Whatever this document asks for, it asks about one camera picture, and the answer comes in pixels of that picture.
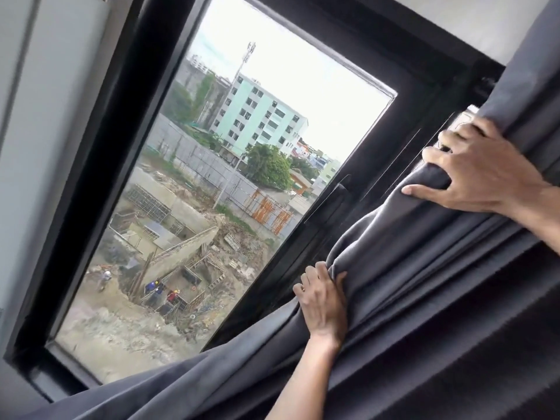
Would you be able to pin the person's right hand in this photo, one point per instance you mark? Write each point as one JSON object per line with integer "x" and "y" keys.
{"x": 480, "y": 169}

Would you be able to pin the person's left hand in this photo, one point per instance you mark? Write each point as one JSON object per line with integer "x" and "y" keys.
{"x": 323, "y": 302}

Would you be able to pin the dark grey curtain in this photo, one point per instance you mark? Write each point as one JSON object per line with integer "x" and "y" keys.
{"x": 415, "y": 310}

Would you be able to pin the black framed window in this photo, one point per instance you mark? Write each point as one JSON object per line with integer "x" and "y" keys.
{"x": 210, "y": 201}

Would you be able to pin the person's left forearm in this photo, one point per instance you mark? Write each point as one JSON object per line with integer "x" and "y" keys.
{"x": 302, "y": 380}

